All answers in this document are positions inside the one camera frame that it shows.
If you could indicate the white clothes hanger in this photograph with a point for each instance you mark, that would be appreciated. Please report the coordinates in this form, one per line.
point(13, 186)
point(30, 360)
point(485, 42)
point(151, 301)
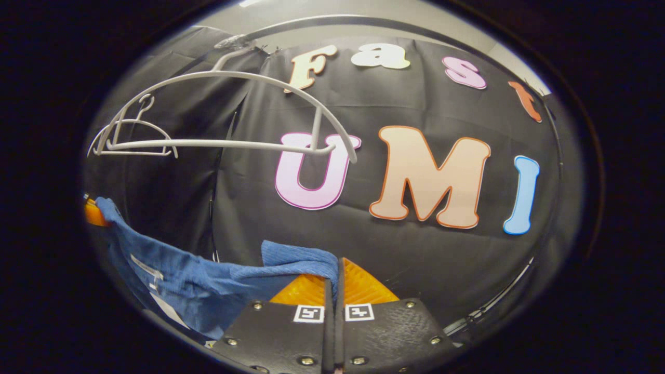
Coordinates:
point(218, 144)
point(136, 121)

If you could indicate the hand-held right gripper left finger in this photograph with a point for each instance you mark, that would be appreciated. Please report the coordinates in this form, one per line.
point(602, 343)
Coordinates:
point(280, 332)

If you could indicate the blue shirt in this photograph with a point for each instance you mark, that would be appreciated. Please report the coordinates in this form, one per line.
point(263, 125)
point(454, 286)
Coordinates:
point(208, 291)

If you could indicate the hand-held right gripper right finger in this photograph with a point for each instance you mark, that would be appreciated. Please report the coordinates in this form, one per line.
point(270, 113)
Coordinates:
point(384, 332)

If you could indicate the black backdrop cloth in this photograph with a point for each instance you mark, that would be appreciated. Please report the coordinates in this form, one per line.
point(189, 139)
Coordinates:
point(415, 104)

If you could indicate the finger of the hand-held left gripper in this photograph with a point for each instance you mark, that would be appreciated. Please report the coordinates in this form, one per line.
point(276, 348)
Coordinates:
point(93, 214)

